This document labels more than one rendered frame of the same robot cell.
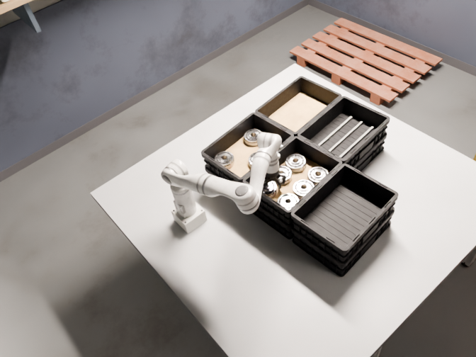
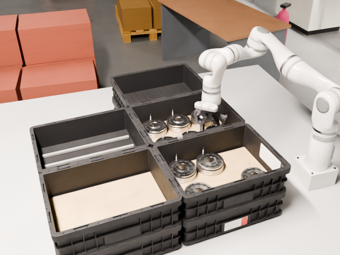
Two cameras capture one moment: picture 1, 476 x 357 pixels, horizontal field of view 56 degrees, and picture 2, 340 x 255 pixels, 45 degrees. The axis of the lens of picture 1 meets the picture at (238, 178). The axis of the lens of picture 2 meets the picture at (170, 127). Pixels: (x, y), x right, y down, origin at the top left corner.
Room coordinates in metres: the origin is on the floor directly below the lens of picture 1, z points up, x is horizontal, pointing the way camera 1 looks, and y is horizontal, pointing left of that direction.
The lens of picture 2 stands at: (2.78, 0.07, 1.80)
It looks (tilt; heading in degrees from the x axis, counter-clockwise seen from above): 34 degrees down; 196
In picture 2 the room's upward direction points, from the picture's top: 1 degrees counter-clockwise
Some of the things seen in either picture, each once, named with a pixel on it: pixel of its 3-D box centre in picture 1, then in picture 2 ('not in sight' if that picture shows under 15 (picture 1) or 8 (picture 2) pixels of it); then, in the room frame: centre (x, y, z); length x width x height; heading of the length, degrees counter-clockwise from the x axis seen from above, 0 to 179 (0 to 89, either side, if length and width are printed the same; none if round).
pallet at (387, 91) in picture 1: (362, 59); not in sight; (3.38, -1.29, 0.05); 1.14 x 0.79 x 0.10; 37
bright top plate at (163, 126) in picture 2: (318, 174); (154, 125); (1.43, -0.39, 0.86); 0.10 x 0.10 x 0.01
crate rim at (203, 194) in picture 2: (247, 145); (219, 158); (1.65, -0.08, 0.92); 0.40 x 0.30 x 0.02; 128
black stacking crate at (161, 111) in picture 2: (292, 180); (184, 126); (1.41, -0.26, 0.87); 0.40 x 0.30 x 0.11; 128
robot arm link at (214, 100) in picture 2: (270, 160); (209, 96); (1.42, -0.16, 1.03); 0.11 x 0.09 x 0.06; 173
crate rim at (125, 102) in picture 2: (344, 205); (159, 84); (1.18, -0.44, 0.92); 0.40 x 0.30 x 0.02; 128
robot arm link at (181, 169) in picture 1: (177, 177); (328, 111); (1.41, 0.27, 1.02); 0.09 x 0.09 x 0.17; 47
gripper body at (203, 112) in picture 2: (271, 173); (210, 110); (1.40, -0.16, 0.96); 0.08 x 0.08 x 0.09
